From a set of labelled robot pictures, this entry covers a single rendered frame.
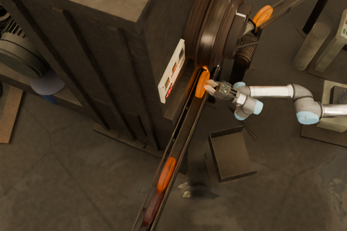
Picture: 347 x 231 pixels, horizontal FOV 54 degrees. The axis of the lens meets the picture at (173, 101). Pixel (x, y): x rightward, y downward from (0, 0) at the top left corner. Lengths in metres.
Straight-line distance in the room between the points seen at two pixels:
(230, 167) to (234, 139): 0.17
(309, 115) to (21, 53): 1.86
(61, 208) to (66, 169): 0.28
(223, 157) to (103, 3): 1.26
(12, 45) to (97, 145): 0.95
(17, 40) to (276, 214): 2.15
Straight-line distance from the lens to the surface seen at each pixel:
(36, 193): 2.82
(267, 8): 2.30
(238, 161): 2.04
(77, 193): 2.71
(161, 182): 1.83
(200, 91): 1.86
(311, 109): 2.14
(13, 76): 2.92
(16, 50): 2.49
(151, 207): 1.82
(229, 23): 1.59
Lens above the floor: 2.57
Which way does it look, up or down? 68 degrees down
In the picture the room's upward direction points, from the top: 7 degrees counter-clockwise
